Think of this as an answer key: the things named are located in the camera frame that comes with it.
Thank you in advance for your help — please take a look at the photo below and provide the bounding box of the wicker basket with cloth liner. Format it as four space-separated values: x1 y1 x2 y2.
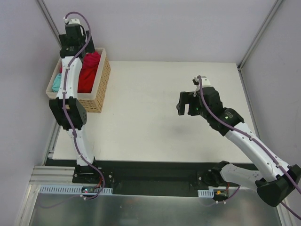
46 48 111 113

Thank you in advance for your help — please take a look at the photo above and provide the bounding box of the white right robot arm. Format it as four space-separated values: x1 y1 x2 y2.
176 87 301 207

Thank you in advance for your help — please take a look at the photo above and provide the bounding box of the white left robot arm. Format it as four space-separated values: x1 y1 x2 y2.
49 19 103 184

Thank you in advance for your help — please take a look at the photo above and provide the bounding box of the magenta t shirt in basket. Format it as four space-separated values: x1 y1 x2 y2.
82 51 101 69

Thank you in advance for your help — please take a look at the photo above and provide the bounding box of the red t shirt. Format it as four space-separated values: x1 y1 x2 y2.
59 67 97 94

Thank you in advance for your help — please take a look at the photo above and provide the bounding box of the turquoise t shirt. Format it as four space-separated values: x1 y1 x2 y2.
51 73 62 93

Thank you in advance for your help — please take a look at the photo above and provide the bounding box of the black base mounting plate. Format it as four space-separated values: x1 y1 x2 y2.
44 158 259 197

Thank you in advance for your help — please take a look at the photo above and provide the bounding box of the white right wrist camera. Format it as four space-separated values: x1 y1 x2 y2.
192 76 211 88

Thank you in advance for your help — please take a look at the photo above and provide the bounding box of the aluminium frame rail left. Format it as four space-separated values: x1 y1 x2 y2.
35 0 62 48

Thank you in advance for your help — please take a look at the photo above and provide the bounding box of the aluminium frame rail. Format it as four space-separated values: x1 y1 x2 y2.
35 0 62 48
237 0 285 72

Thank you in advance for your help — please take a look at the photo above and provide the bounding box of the right slotted cable duct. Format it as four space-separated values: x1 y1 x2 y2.
198 189 214 198

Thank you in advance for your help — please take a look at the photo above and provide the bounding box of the slotted cable duct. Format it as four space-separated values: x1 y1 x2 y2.
198 189 214 198
40 185 101 195

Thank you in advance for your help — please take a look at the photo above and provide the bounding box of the aluminium frame rail right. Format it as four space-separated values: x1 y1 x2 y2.
237 0 285 72

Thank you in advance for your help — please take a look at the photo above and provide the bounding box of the left slotted cable duct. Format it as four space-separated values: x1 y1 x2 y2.
40 185 101 195

